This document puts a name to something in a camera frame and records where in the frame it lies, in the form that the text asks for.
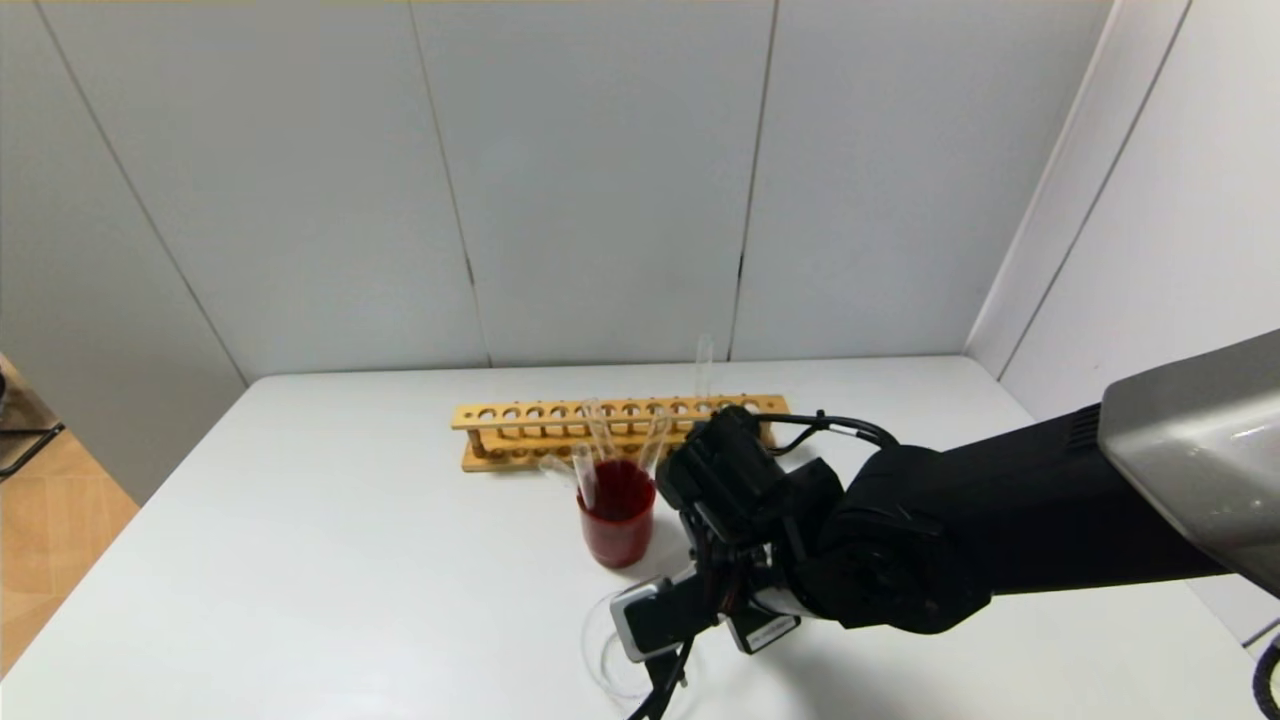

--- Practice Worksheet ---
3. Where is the wooden test tube rack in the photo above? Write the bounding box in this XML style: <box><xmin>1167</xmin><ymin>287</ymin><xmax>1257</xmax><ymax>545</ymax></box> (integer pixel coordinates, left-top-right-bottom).
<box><xmin>451</xmin><ymin>394</ymin><xmax>791</xmax><ymax>473</ymax></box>

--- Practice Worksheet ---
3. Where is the black metal stand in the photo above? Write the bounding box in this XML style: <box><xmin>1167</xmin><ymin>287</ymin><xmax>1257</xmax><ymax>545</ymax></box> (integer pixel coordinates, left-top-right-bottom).
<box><xmin>0</xmin><ymin>365</ymin><xmax>67</xmax><ymax>479</ymax></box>

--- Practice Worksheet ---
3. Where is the black corrugated hose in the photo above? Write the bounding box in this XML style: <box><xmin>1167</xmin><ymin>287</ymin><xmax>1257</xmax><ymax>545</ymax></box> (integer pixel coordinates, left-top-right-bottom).
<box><xmin>1252</xmin><ymin>630</ymin><xmax>1280</xmax><ymax>720</ymax></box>

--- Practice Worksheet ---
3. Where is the clear glass beaker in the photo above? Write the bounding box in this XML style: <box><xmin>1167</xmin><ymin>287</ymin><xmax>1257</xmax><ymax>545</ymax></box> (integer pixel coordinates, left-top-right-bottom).
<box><xmin>581</xmin><ymin>590</ymin><xmax>701</xmax><ymax>706</ymax></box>

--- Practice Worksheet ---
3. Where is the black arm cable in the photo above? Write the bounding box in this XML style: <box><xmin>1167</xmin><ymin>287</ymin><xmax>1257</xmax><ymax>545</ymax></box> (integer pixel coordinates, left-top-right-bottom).
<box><xmin>745</xmin><ymin>410</ymin><xmax>901</xmax><ymax>451</ymax></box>

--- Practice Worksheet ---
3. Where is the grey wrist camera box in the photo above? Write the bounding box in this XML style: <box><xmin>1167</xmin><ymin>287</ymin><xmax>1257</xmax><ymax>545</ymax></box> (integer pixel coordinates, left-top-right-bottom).
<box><xmin>610</xmin><ymin>572</ymin><xmax>723</xmax><ymax>663</ymax></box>

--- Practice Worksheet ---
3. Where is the red plastic cup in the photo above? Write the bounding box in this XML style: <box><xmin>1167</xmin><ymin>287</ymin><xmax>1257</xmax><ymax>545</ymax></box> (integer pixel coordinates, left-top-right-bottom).
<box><xmin>577</xmin><ymin>460</ymin><xmax>658</xmax><ymax>570</ymax></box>

